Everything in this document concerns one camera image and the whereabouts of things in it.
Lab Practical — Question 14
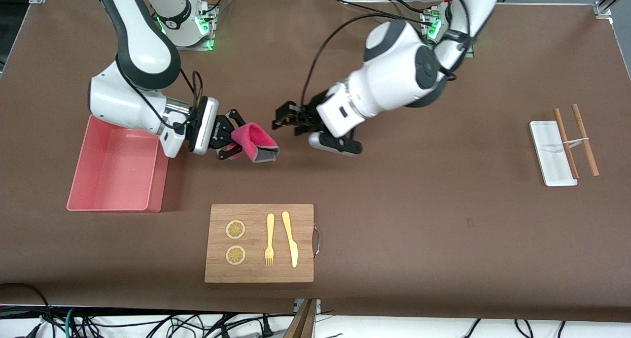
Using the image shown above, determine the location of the red cloth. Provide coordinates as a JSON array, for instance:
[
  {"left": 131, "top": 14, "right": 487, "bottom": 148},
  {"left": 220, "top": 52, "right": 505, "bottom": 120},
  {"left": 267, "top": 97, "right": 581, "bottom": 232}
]
[{"left": 231, "top": 123, "right": 280, "bottom": 164}]

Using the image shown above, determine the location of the yellow plastic fork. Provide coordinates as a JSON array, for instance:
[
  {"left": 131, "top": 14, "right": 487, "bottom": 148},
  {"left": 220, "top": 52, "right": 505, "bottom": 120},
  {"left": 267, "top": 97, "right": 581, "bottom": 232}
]
[{"left": 265, "top": 213, "right": 275, "bottom": 267}]

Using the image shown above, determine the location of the yellow plastic knife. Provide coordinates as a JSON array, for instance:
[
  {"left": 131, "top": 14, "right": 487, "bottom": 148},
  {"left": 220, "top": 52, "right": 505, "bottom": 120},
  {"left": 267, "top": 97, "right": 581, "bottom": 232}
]
[{"left": 281, "top": 211, "right": 299, "bottom": 268}]

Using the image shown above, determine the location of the pink plastic bin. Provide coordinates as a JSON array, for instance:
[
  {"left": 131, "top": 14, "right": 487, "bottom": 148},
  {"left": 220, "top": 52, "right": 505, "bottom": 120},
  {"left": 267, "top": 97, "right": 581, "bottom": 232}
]
[{"left": 67, "top": 114, "right": 171, "bottom": 213}]

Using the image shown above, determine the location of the wooden cutting board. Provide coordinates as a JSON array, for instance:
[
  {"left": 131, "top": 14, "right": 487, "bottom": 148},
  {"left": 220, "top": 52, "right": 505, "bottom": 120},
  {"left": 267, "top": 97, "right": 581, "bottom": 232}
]
[{"left": 205, "top": 204, "right": 315, "bottom": 283}]

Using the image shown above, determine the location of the wooden stand leg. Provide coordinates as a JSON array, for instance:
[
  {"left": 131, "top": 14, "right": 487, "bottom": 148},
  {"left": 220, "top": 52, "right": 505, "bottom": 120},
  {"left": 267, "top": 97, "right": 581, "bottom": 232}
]
[{"left": 283, "top": 299, "right": 317, "bottom": 338}]

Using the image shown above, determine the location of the white rectangular tray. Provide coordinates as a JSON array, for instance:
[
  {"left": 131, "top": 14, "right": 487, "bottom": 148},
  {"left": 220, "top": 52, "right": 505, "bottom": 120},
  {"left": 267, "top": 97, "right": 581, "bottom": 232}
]
[{"left": 529, "top": 121, "right": 578, "bottom": 187}]

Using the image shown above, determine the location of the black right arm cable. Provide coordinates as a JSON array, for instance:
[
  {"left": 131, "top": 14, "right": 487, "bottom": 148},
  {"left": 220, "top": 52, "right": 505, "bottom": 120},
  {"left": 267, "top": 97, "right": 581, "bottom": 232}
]
[{"left": 175, "top": 69, "right": 206, "bottom": 129}]

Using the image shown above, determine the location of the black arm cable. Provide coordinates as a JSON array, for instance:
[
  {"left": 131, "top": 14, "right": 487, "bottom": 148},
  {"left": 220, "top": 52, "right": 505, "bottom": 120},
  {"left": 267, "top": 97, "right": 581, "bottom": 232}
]
[
  {"left": 301, "top": 13, "right": 429, "bottom": 108},
  {"left": 175, "top": 69, "right": 206, "bottom": 129}
]

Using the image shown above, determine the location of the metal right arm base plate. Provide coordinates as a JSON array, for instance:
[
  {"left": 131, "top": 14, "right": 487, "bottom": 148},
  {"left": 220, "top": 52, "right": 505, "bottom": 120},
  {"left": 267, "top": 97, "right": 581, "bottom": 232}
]
[{"left": 163, "top": 3, "right": 215, "bottom": 51}]

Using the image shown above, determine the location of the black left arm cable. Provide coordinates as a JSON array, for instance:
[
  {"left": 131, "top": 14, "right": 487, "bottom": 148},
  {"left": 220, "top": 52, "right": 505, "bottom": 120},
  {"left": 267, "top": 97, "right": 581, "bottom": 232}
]
[{"left": 301, "top": 13, "right": 429, "bottom": 108}]

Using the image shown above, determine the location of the black cable on table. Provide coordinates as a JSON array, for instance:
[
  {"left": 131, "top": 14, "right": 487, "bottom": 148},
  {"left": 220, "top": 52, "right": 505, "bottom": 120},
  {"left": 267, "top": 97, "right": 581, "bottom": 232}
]
[{"left": 331, "top": 0, "right": 435, "bottom": 26}]

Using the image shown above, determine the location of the black cable loop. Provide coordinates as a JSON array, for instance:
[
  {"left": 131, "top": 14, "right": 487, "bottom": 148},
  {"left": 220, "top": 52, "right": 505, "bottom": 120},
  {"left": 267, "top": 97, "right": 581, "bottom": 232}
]
[{"left": 0, "top": 282, "right": 52, "bottom": 329}]

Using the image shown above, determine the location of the aluminium corner bracket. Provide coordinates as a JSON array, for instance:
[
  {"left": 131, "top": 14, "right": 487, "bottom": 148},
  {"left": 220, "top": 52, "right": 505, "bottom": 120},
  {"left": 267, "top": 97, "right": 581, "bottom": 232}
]
[{"left": 595, "top": 0, "right": 631, "bottom": 17}]

